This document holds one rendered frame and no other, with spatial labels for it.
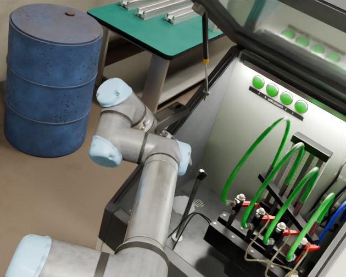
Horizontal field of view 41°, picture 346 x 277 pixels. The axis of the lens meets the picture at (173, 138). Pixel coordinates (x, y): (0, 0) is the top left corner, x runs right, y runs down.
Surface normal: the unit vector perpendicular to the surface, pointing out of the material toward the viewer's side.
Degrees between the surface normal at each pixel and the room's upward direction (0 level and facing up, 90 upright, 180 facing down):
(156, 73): 90
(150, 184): 25
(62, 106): 90
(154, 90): 90
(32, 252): 7
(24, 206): 0
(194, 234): 0
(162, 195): 14
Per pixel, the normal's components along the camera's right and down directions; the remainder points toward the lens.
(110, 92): -0.44, -0.50
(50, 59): 0.10, 0.61
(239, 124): -0.61, 0.33
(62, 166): 0.24, -0.79
